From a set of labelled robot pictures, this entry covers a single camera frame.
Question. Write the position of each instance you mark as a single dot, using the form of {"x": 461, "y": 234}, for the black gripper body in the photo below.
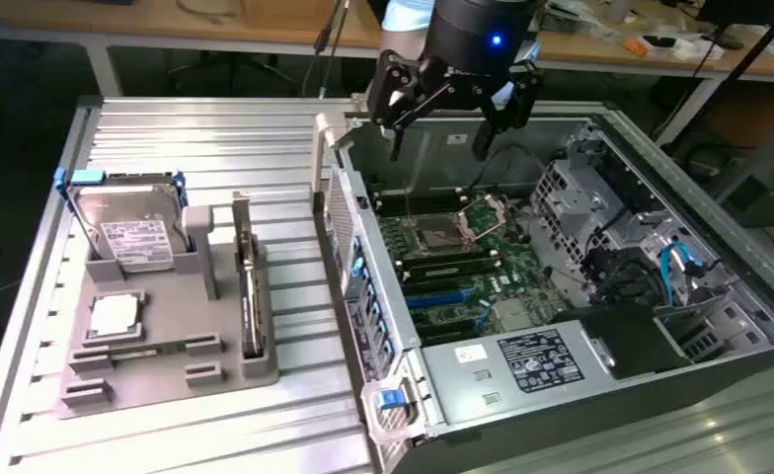
{"x": 473, "y": 34}

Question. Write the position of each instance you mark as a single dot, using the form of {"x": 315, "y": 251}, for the black graphics card metal bracket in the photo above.
{"x": 251, "y": 306}

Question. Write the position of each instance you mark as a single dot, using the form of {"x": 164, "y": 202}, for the metal disk bay cage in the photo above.
{"x": 572, "y": 207}

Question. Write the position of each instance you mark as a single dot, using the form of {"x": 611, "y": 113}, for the black chair base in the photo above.
{"x": 232, "y": 64}

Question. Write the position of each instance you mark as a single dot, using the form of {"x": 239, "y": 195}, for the metal socket cover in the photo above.
{"x": 489, "y": 214}

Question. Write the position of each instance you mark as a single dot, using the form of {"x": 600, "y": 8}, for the small white parts box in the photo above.
{"x": 673, "y": 47}

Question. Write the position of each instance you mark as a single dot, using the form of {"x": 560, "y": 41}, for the CPU socket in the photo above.
{"x": 441, "y": 234}

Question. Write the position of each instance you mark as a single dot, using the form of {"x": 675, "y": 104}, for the black installed RAM stick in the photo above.
{"x": 449, "y": 266}

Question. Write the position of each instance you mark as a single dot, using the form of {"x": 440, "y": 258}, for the green motherboard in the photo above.
{"x": 525, "y": 276}

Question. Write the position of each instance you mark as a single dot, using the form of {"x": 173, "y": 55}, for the wooden desk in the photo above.
{"x": 163, "y": 20}

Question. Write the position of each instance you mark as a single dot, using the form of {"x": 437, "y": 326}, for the black tripod pole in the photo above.
{"x": 759, "y": 52}

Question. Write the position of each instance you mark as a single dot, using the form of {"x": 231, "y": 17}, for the dark floor cabinet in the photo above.
{"x": 769, "y": 197}

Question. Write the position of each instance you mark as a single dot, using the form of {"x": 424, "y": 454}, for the blue expansion slot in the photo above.
{"x": 436, "y": 300}

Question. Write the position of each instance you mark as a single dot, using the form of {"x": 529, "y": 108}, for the small silver chipset heatsink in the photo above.
{"x": 513, "y": 317}

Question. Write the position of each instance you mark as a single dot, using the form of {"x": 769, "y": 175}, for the hard disk blue carrier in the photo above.
{"x": 131, "y": 222}

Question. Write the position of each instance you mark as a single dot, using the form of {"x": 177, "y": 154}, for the blue card retainer clips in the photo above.
{"x": 380, "y": 326}

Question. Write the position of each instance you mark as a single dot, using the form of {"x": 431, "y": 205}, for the black plastic shroud box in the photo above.
{"x": 631, "y": 340}

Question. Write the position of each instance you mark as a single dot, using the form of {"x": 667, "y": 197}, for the grey power supply unit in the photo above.
{"x": 467, "y": 390}

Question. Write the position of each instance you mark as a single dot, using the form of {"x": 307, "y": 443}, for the silver CPU chip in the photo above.
{"x": 117, "y": 316}

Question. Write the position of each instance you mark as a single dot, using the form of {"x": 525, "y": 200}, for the blue case latch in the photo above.
{"x": 389, "y": 399}

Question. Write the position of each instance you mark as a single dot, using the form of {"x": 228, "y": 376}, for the green RAM stick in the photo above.
{"x": 149, "y": 347}

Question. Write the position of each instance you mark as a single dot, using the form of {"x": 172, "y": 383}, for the open black PC case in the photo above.
{"x": 691, "y": 405}

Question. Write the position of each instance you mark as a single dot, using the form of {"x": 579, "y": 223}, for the grey plastic parts rack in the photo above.
{"x": 163, "y": 385}

